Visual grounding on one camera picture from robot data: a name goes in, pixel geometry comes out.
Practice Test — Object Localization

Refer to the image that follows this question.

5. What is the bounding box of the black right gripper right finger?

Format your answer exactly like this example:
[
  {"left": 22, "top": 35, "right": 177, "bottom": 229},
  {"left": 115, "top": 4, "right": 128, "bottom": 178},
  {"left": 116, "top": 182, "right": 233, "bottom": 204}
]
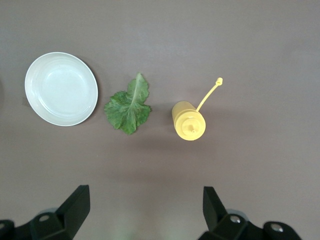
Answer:
[{"left": 197, "top": 186, "right": 301, "bottom": 240}]

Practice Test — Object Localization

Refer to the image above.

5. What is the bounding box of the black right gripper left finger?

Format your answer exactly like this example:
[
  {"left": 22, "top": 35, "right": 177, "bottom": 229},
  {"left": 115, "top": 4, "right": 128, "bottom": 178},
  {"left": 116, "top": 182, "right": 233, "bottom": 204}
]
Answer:
[{"left": 0, "top": 184, "right": 91, "bottom": 240}]

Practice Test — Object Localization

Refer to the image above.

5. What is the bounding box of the yellow mustard squeeze bottle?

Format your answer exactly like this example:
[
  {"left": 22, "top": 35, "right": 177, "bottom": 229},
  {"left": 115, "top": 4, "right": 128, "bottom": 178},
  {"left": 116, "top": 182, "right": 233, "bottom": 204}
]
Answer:
[{"left": 171, "top": 77, "right": 224, "bottom": 142}]

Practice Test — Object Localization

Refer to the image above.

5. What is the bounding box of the green lettuce leaf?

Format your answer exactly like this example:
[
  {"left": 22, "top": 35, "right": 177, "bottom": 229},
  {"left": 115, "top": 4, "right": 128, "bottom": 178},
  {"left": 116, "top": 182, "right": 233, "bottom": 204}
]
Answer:
[{"left": 103, "top": 72, "right": 152, "bottom": 136}]

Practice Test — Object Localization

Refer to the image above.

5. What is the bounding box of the beige round plate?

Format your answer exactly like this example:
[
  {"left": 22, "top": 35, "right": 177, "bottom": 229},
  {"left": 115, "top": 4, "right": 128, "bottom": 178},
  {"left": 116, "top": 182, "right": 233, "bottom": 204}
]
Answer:
[{"left": 24, "top": 51, "right": 99, "bottom": 127}]

